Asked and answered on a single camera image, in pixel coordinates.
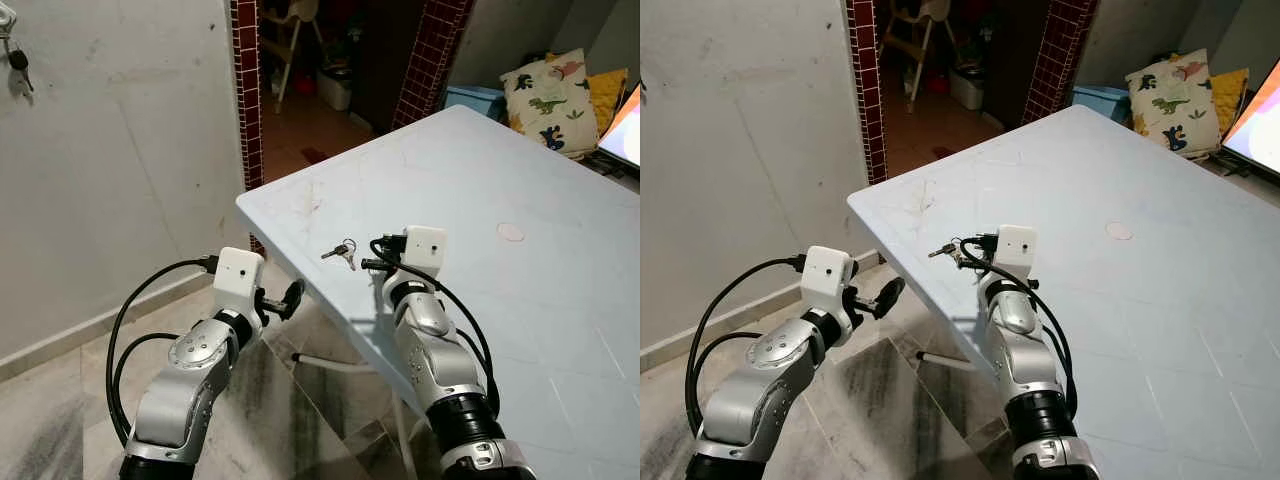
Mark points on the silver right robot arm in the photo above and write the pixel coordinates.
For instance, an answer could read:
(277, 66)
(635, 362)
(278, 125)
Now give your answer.
(430, 350)
(1020, 350)

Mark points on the white table leg tube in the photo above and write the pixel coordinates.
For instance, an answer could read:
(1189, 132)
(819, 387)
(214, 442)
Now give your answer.
(955, 361)
(335, 362)

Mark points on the red tiled doorway pillar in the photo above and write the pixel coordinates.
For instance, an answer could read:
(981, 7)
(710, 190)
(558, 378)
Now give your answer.
(866, 90)
(247, 100)
(1055, 60)
(430, 60)

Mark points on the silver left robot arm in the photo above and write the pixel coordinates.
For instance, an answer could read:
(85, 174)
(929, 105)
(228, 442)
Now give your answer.
(185, 390)
(750, 390)

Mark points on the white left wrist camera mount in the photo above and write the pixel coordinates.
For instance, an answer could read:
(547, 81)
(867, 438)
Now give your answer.
(828, 275)
(238, 275)

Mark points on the white plastic table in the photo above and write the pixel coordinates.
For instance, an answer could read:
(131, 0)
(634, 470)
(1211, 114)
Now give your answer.
(1160, 320)
(540, 320)

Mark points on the keys with black fob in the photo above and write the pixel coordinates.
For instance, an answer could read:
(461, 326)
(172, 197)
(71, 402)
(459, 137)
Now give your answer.
(18, 60)

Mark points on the round table hole cap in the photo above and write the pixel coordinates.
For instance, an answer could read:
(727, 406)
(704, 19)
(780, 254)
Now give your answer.
(510, 232)
(1119, 231)

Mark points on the dark wooden door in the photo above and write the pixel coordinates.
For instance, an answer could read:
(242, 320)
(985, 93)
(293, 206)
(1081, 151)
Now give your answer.
(385, 50)

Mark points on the yellow pillow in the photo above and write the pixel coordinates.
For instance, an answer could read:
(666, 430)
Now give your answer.
(607, 95)
(1230, 95)

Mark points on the white table leg frame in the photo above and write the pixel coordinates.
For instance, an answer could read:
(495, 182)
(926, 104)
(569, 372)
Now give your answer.
(407, 440)

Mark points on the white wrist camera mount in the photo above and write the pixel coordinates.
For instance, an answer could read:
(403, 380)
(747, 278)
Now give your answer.
(828, 275)
(238, 275)
(1015, 250)
(425, 250)

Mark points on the blue plastic box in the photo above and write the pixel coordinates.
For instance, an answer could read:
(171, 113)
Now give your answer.
(1100, 102)
(475, 102)

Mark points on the silver keys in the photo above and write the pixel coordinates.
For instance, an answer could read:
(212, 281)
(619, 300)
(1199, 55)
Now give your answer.
(342, 252)
(945, 250)

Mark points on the wooden high chair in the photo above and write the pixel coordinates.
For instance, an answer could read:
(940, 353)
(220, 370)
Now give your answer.
(295, 40)
(912, 40)

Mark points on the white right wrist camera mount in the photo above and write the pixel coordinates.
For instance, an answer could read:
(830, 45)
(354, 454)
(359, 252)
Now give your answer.
(1015, 250)
(425, 250)

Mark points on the dinosaur print pillow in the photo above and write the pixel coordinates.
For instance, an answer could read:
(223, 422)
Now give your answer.
(1172, 100)
(545, 100)

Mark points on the white bin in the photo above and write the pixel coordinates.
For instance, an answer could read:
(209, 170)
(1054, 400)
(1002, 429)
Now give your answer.
(966, 90)
(335, 90)

